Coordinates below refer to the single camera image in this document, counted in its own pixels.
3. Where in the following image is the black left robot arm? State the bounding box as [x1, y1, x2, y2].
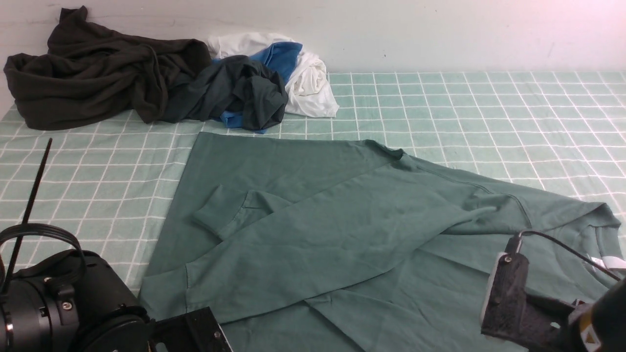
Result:
[1, 250, 232, 352]

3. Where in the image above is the green long-sleeved shirt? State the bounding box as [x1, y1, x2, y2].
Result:
[139, 133, 623, 352]

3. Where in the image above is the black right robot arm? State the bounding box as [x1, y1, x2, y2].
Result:
[480, 253, 626, 352]

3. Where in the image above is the dark olive crumpled garment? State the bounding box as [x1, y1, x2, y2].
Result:
[3, 6, 212, 130]

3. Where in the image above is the blue crumpled garment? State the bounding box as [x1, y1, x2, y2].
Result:
[213, 42, 302, 134]

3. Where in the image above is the white crumpled garment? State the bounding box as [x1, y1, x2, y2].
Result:
[206, 32, 338, 118]

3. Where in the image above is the green checkered tablecloth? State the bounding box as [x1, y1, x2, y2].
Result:
[1, 72, 625, 290]

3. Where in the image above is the dark green crumpled garment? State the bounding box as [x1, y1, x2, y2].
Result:
[159, 55, 288, 131]

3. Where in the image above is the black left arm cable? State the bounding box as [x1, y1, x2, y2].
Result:
[0, 138, 89, 294]

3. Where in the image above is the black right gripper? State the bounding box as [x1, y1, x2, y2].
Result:
[480, 252, 582, 352]

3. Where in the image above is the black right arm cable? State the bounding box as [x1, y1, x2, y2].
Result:
[505, 230, 623, 282]

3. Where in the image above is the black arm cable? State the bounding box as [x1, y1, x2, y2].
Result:
[0, 138, 89, 294]
[505, 230, 623, 282]

